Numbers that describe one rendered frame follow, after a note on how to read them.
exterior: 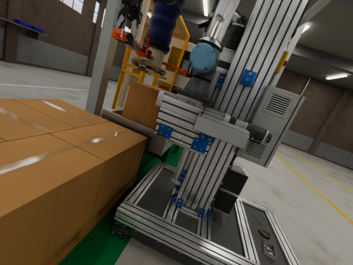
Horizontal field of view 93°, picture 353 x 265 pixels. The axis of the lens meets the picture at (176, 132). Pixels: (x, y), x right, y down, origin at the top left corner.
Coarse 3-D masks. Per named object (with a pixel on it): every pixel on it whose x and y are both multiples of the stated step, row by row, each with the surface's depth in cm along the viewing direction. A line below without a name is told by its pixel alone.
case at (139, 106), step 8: (136, 88) 156; (144, 88) 155; (152, 88) 156; (160, 88) 208; (128, 96) 159; (136, 96) 158; (144, 96) 156; (152, 96) 155; (128, 104) 161; (136, 104) 159; (144, 104) 158; (152, 104) 156; (128, 112) 162; (136, 112) 161; (144, 112) 159; (152, 112) 158; (136, 120) 163; (144, 120) 161; (152, 120) 159
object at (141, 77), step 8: (152, 0) 226; (144, 16) 239; (128, 48) 270; (120, 72) 281; (128, 72) 259; (144, 72) 224; (120, 80) 284; (136, 80) 241; (128, 88) 259; (112, 104) 295; (120, 104) 276
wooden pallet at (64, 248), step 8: (136, 176) 159; (128, 184) 146; (120, 192) 148; (112, 200) 136; (104, 208) 126; (96, 216) 108; (104, 216) 121; (88, 224) 102; (96, 224) 113; (80, 232) 96; (88, 232) 106; (72, 240) 98; (80, 240) 100; (64, 248) 92; (72, 248) 95; (48, 256) 76; (56, 256) 88; (64, 256) 89; (40, 264) 73; (48, 264) 83; (56, 264) 85
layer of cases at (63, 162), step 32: (0, 128) 86; (32, 128) 96; (64, 128) 110; (96, 128) 128; (0, 160) 66; (32, 160) 72; (64, 160) 80; (96, 160) 89; (128, 160) 124; (0, 192) 54; (32, 192) 58; (64, 192) 69; (96, 192) 96; (0, 224) 48; (32, 224) 59; (64, 224) 78; (0, 256) 52; (32, 256) 66
